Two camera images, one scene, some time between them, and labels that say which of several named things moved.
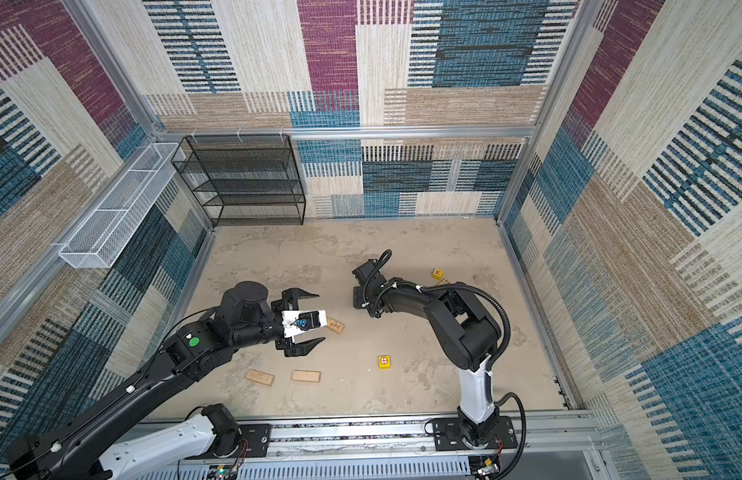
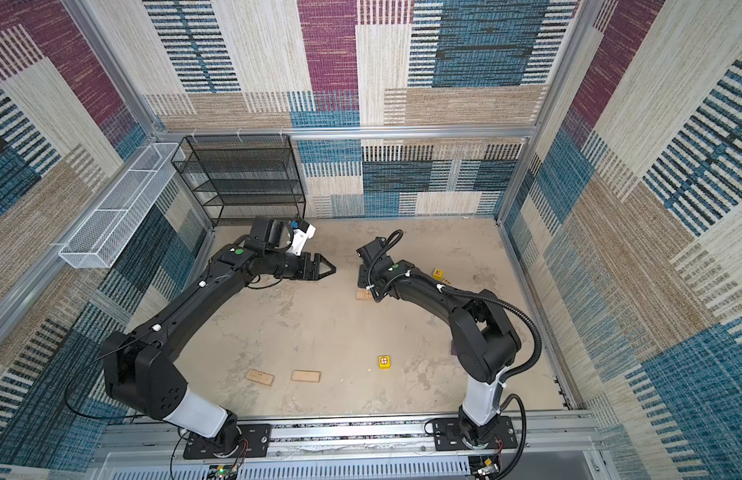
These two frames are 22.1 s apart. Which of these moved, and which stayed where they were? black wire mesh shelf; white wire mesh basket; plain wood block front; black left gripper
Moved: black left gripper
Stayed: black wire mesh shelf; plain wood block front; white wire mesh basket
